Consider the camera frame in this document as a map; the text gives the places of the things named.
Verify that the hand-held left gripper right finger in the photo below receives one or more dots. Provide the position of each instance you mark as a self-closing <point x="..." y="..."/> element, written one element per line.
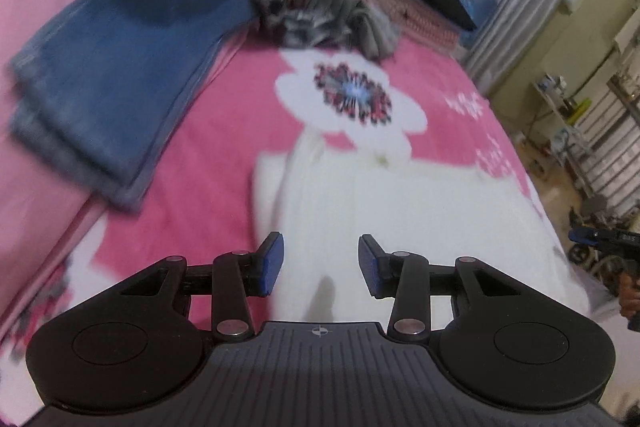
<point x="370" y="264"/>

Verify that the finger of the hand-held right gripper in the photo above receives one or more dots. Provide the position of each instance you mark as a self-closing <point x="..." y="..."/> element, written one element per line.
<point x="582" y="235"/>

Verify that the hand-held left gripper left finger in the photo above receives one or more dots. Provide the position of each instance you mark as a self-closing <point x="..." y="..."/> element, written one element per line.
<point x="272" y="264"/>

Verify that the white fuzzy sweater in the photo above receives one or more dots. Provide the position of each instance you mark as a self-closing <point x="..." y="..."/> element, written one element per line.
<point x="400" y="217"/>

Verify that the stack of folded clothes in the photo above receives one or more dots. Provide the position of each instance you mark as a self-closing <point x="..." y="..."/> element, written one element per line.
<point x="415" y="24"/>

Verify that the person's right hand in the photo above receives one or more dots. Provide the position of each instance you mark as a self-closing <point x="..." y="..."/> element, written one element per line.
<point x="631" y="302"/>

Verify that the wheelchair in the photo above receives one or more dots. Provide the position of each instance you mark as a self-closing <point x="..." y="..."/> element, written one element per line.
<point x="595" y="212"/>

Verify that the metal window railing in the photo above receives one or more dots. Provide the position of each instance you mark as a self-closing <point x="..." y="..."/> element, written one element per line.
<point x="610" y="122"/>

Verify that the pink floral blanket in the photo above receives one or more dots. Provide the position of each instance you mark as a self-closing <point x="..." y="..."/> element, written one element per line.
<point x="225" y="147"/>

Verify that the folding table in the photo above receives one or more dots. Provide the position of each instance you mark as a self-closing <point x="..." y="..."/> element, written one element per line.
<point x="555" y="102"/>

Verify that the grey quilted garment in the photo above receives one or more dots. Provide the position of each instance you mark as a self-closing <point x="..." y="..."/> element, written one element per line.
<point x="372" y="32"/>

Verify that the blue jeans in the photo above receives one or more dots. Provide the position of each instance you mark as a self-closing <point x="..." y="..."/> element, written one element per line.
<point x="125" y="57"/>

